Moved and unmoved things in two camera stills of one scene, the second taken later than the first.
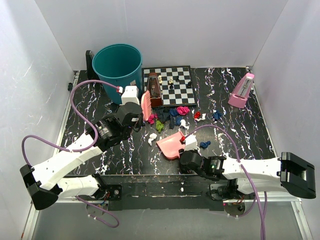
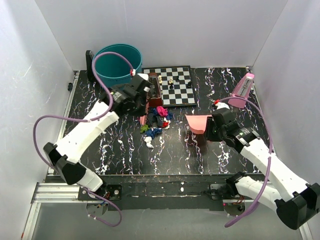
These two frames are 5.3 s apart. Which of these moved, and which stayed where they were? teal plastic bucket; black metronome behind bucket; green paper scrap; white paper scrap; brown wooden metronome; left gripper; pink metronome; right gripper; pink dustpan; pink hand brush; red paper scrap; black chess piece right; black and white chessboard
Moved: right gripper; red paper scrap; green paper scrap; pink hand brush; left gripper; pink dustpan; white paper scrap
Stayed: teal plastic bucket; pink metronome; brown wooden metronome; black metronome behind bucket; black chess piece right; black and white chessboard
